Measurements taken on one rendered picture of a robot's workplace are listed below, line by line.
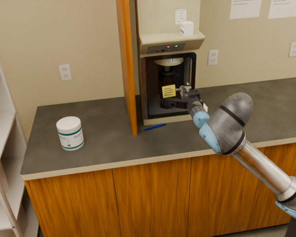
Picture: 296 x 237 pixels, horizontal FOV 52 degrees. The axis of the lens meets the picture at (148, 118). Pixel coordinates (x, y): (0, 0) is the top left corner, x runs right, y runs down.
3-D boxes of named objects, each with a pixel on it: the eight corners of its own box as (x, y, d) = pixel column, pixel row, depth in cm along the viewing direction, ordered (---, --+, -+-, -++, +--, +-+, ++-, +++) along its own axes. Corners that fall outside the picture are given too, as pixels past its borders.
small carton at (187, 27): (180, 33, 157) (180, 21, 154) (189, 32, 158) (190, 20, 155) (183, 36, 153) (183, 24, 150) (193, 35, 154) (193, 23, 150)
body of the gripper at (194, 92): (196, 99, 169) (203, 111, 159) (181, 102, 168) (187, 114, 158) (197, 87, 164) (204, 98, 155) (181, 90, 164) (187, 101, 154)
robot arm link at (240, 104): (243, 80, 108) (226, 92, 156) (222, 104, 108) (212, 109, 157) (269, 101, 106) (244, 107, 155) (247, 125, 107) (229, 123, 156)
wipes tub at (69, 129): (62, 138, 181) (57, 117, 172) (84, 135, 182) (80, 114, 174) (60, 152, 170) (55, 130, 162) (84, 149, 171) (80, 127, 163)
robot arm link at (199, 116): (203, 133, 147) (192, 124, 143) (196, 121, 156) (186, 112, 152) (215, 122, 145) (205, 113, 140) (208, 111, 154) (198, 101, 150)
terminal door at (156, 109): (144, 119, 186) (141, 57, 164) (193, 113, 189) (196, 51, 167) (144, 120, 185) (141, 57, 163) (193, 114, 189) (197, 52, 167)
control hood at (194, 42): (139, 53, 163) (138, 35, 157) (198, 47, 167) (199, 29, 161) (143, 61, 153) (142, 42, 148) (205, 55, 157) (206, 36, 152)
